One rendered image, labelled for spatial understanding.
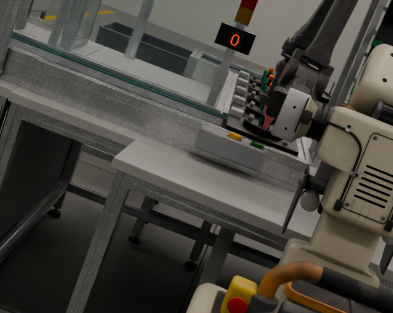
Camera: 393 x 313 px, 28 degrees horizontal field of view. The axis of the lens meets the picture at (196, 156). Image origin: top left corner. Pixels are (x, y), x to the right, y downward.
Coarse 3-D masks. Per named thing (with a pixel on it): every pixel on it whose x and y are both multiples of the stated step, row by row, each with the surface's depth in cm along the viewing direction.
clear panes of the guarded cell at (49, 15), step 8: (0, 0) 229; (8, 0) 228; (40, 0) 350; (48, 0) 350; (56, 0) 349; (0, 8) 229; (32, 8) 351; (40, 8) 351; (48, 8) 350; (56, 8) 350; (0, 16) 230; (40, 16) 352; (48, 16) 351; (0, 24) 230
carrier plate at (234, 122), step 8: (232, 120) 249; (240, 120) 254; (232, 128) 240; (240, 128) 243; (248, 136) 240; (256, 136) 240; (272, 144) 240; (280, 144) 242; (288, 144) 246; (296, 144) 251; (288, 152) 240; (296, 152) 240
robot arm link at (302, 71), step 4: (300, 60) 185; (300, 64) 183; (304, 64) 184; (296, 68) 183; (300, 68) 181; (304, 68) 183; (308, 68) 183; (312, 68) 184; (296, 72) 180; (300, 72) 180; (304, 72) 181; (308, 72) 181; (312, 72) 183; (316, 72) 183; (292, 76) 182; (296, 76) 179; (300, 76) 179; (304, 76) 180; (308, 76) 180; (312, 76) 181; (316, 76) 181; (312, 80) 180; (316, 80) 181
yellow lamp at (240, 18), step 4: (240, 8) 253; (244, 8) 252; (240, 12) 253; (244, 12) 252; (248, 12) 253; (252, 12) 254; (236, 16) 254; (240, 16) 253; (244, 16) 253; (248, 16) 253; (240, 20) 253; (244, 20) 253; (248, 20) 254; (248, 24) 255
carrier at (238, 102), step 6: (234, 96) 283; (234, 102) 282; (240, 102) 283; (252, 102) 274; (240, 108) 276; (246, 108) 273; (252, 108) 274; (258, 108) 277; (246, 114) 269; (258, 114) 269
